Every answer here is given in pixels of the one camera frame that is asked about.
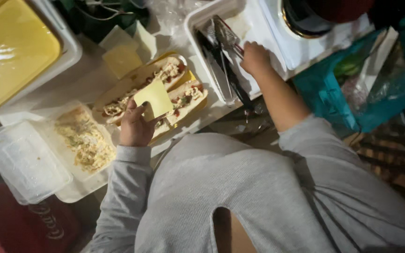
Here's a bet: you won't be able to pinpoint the clear plastic lid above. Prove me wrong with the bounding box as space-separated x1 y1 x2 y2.
0 121 73 205

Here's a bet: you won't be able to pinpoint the person's left hand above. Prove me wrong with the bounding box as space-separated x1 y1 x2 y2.
120 100 157 147

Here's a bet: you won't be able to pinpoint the metal tongs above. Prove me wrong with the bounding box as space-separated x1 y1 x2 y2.
200 19 238 106

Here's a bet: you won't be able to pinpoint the stack of cheese slices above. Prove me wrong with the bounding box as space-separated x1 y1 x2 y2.
102 45 143 80

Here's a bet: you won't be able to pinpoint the clear plastic bag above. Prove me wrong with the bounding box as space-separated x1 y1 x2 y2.
146 0 204 36

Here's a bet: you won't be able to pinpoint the white plastic tub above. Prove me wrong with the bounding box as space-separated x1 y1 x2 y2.
0 0 83 123

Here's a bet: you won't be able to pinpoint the white plastic food container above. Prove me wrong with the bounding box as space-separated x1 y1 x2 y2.
30 100 119 204

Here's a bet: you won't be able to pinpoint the dark cooking pot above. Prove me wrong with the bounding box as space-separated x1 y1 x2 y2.
281 0 376 39

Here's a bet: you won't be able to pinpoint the red-handled slotted metal spatula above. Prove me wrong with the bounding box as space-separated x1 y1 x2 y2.
212 15 245 56

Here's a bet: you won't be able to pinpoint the white paper sheet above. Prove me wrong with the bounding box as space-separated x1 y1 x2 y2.
99 25 140 52
132 20 158 64

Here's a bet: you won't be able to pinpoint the red plastic crate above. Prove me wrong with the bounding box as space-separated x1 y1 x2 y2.
0 183 82 253

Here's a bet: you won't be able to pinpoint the creamy shredded salad filling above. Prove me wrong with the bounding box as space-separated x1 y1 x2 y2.
55 108 116 173

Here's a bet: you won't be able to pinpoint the white flat board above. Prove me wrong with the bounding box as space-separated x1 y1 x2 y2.
358 27 399 93

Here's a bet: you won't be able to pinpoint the black tongs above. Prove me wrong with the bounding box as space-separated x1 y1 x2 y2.
195 30 256 111

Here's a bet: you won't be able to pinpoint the long filled sandwich roll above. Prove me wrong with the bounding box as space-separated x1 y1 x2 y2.
93 56 188 124

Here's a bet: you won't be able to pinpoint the person's right hand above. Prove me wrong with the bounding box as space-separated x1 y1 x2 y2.
240 41 272 77

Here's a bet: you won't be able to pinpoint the short filled sandwich roll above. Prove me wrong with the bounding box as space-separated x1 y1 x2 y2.
150 80 209 140

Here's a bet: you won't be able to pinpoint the single yellow cheese slice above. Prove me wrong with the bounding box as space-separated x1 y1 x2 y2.
133 79 174 122

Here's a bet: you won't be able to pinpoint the person's gray sweater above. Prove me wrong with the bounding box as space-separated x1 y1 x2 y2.
83 114 405 253

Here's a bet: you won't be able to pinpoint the dark green bag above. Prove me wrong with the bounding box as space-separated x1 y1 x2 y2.
53 0 150 43

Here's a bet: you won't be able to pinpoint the patterned woven mat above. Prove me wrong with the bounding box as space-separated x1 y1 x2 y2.
343 105 405 213

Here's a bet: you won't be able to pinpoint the white utensil tray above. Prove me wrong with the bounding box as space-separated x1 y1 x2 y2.
184 0 289 107

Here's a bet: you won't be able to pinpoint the white stove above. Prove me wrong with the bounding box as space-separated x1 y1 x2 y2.
258 0 375 71

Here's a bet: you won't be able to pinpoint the teal plastic bag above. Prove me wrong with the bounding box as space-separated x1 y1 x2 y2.
292 14 405 134

